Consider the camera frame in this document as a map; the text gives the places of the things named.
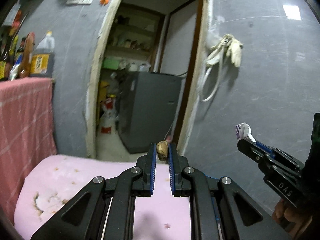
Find blue plastic bucket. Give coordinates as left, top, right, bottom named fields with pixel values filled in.
left=207, top=176, right=220, bottom=225

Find large oil jug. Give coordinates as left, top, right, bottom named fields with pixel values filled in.
left=30, top=31, right=55, bottom=78

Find dark soy sauce bottle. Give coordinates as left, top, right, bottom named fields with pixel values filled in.
left=1, top=35, right=11, bottom=81

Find person's right hand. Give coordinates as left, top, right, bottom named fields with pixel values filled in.
left=272, top=199, right=313, bottom=239

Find red white bottle on floor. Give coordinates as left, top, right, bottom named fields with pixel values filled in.
left=100, top=94, right=117, bottom=134

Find white purple wrapper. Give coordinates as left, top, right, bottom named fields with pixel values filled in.
left=235, top=122, right=256, bottom=144

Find white hose loop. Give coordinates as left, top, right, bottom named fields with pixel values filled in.
left=199, top=52, right=225, bottom=103

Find wooden door frame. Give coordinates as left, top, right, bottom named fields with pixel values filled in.
left=85, top=0, right=214, bottom=159

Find white rubber gloves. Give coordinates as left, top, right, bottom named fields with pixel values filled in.
left=206, top=34, right=244, bottom=67

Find red checked counter cloth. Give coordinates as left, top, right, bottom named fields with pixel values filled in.
left=1, top=77, right=57, bottom=222

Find orange wall hook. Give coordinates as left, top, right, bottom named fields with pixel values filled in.
left=100, top=0, right=110, bottom=6

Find green box on shelf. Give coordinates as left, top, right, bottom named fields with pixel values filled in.
left=102, top=58, right=120, bottom=70

